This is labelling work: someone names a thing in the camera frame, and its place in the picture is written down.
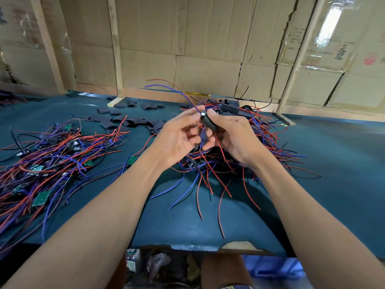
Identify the wide wooden post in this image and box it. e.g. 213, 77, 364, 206
29, 0, 66, 95

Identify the crumpled white paper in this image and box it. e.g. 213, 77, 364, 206
147, 252, 172, 281

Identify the clear plastic sheet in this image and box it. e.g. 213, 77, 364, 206
310, 0, 362, 70

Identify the person's left forearm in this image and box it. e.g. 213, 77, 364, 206
3, 156, 169, 289

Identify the pile of black sleeve pieces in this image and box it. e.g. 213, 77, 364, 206
87, 99, 166, 133

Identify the black sleeve piece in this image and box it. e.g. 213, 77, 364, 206
200, 111, 220, 133

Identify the wooden ledge board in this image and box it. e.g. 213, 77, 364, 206
75, 83, 385, 123

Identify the person's left hand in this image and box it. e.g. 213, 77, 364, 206
149, 107, 205, 172

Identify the person's leg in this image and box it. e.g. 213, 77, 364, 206
201, 254, 253, 289

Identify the pile of unsleeved wired boards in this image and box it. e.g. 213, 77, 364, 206
0, 117, 151, 256

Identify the person's right hand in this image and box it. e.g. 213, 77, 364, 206
200, 109, 268, 169

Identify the pile of sleeved wired boards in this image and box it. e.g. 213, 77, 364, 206
150, 96, 322, 238

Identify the tan cardboard flap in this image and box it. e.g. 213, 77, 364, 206
219, 240, 259, 253

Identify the wire pile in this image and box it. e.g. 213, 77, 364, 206
0, 90, 28, 106

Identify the white plastic bottle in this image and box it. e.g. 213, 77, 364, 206
126, 248, 142, 273

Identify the person's right forearm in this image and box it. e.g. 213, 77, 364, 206
247, 153, 385, 289

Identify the blue container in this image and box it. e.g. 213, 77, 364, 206
243, 256, 304, 281

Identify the thin wooden post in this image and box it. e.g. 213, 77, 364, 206
105, 0, 125, 108

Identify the pale slanted wooden post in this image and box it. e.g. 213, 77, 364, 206
274, 0, 328, 126

